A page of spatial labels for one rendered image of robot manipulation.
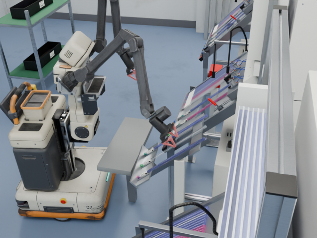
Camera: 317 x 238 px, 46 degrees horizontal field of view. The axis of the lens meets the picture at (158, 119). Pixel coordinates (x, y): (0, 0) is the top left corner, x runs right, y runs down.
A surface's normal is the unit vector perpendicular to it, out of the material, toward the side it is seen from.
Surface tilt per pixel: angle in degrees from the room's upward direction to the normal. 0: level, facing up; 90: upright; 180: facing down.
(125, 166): 0
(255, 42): 90
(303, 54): 90
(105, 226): 0
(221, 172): 90
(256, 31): 90
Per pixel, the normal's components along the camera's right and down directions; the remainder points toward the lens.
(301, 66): -0.26, 0.56
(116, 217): -0.03, -0.82
